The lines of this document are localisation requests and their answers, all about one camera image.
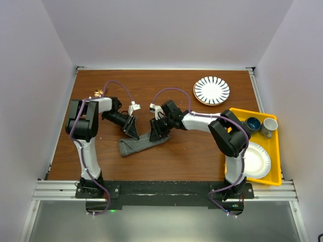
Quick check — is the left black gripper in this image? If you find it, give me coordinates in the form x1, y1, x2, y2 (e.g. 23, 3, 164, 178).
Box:
102, 111, 139, 140

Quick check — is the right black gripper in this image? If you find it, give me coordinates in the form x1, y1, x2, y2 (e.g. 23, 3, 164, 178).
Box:
150, 116, 175, 142

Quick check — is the grey cloth napkin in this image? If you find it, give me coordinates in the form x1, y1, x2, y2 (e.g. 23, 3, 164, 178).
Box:
118, 133, 170, 157

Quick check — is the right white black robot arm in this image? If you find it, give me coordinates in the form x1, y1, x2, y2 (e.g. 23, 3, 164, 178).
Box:
149, 100, 251, 198

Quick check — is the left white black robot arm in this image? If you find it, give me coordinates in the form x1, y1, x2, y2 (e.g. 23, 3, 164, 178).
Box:
65, 97, 141, 198

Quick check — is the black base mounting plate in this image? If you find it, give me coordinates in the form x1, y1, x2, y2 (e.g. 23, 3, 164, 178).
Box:
75, 180, 254, 215

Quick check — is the striped blue white plate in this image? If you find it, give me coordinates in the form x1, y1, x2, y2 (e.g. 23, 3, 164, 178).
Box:
193, 76, 230, 106

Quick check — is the dark blue mug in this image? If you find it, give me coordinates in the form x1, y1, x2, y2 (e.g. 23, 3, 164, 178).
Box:
241, 117, 261, 134

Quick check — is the white paper plate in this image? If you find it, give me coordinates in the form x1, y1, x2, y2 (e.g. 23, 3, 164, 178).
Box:
244, 142, 271, 179

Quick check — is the white grey mug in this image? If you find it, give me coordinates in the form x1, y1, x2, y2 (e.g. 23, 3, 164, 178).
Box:
259, 117, 278, 139

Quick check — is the yellow plastic tray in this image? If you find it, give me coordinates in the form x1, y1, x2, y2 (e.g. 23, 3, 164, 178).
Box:
225, 108, 282, 186

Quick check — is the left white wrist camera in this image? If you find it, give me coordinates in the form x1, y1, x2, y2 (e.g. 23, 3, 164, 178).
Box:
128, 101, 141, 116

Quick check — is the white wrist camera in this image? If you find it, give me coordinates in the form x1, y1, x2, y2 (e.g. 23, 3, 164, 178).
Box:
149, 103, 165, 120
128, 101, 141, 116

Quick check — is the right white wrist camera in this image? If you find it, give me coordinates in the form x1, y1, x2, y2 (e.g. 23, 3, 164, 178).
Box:
149, 103, 165, 120

